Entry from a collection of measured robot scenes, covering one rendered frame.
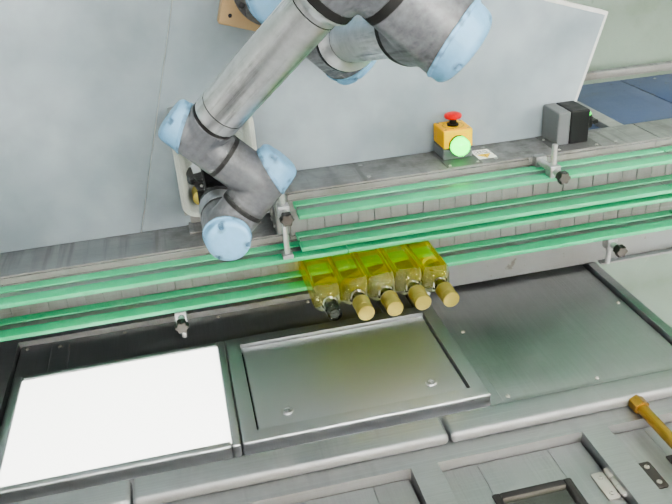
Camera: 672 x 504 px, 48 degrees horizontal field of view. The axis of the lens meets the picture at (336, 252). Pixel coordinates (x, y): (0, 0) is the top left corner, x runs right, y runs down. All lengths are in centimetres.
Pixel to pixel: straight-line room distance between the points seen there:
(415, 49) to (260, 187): 35
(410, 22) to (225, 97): 30
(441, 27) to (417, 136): 81
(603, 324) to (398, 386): 52
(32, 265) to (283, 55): 85
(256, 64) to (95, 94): 65
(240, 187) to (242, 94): 17
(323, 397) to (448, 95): 76
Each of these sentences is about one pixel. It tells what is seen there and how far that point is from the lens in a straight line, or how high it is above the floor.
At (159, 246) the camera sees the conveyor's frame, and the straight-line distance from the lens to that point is 168.
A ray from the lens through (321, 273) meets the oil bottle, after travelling 156.
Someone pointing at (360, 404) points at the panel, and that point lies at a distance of 144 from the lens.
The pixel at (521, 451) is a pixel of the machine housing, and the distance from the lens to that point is 141.
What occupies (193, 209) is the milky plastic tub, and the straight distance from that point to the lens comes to 167.
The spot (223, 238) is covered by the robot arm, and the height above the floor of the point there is 127.
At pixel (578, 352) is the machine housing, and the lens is 166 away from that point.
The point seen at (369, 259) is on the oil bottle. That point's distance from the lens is 159.
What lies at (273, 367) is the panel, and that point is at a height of 110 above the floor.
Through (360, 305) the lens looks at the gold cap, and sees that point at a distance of 146.
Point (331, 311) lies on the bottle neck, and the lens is 146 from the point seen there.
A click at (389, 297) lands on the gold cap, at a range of 148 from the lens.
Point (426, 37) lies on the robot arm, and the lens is 101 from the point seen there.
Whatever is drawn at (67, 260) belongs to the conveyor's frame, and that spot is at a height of 85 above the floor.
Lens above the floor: 236
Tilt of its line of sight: 61 degrees down
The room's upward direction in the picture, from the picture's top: 153 degrees clockwise
